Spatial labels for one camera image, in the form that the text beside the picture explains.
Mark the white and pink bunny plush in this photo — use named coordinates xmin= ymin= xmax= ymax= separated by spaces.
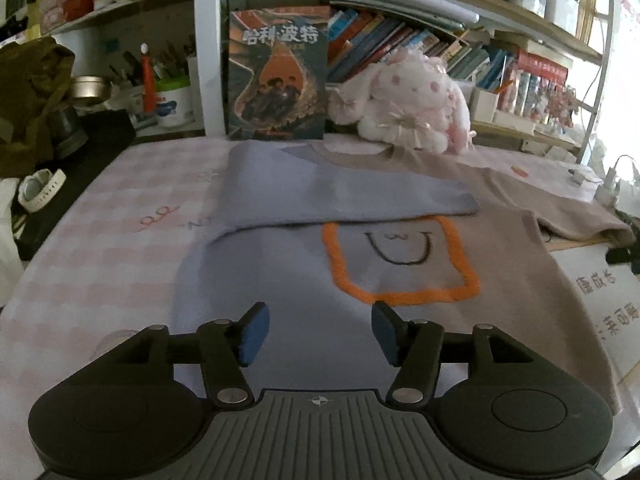
xmin=327 ymin=50 xmax=476 ymax=155

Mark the round metal tin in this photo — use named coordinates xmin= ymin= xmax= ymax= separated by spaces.
xmin=70 ymin=76 xmax=111 ymax=107

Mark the white smartwatch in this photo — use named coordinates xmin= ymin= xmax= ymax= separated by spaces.
xmin=17 ymin=169 xmax=67 ymax=212

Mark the grey laptop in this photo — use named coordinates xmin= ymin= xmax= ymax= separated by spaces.
xmin=319 ymin=0 xmax=467 ymax=34

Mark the white pen cup green rim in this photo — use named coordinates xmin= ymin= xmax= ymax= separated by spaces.
xmin=155 ymin=77 xmax=196 ymax=128

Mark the white charger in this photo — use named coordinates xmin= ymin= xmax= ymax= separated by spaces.
xmin=595 ymin=155 xmax=640 ymax=207

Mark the pink checkered cartoon desk mat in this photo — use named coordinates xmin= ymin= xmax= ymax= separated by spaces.
xmin=0 ymin=132 xmax=640 ymax=480

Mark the dragon cover book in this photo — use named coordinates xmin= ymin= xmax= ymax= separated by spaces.
xmin=227 ymin=6 xmax=331 ymax=141

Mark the row of pastel book spines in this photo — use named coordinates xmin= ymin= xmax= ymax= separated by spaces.
xmin=500 ymin=50 xmax=576 ymax=121

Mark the brown cloth bag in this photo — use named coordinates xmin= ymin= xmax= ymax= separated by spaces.
xmin=0 ymin=37 xmax=76 ymax=178

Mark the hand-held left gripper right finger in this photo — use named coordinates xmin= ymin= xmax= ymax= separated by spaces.
xmin=371 ymin=301 xmax=538 ymax=406

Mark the red tassel charm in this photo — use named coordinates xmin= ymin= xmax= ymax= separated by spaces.
xmin=141 ymin=44 xmax=157 ymax=113

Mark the white desk shelf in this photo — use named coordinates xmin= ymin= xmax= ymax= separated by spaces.
xmin=0 ymin=0 xmax=621 ymax=166

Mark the white storage box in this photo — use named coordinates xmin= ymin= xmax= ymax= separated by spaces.
xmin=470 ymin=87 xmax=501 ymax=123

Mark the row of leaning books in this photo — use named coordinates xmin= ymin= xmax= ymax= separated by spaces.
xmin=327 ymin=2 xmax=516 ymax=93

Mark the blue and beige knit sweater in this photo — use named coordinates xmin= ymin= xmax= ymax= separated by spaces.
xmin=172 ymin=140 xmax=636 ymax=416

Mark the pink flower ornament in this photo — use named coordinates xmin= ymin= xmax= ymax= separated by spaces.
xmin=545 ymin=85 xmax=577 ymax=127

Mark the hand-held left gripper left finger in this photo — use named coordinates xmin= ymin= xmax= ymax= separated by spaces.
xmin=102 ymin=302 xmax=271 ymax=407

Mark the dark round jar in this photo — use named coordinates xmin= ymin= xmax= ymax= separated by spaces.
xmin=47 ymin=105 xmax=89 ymax=161

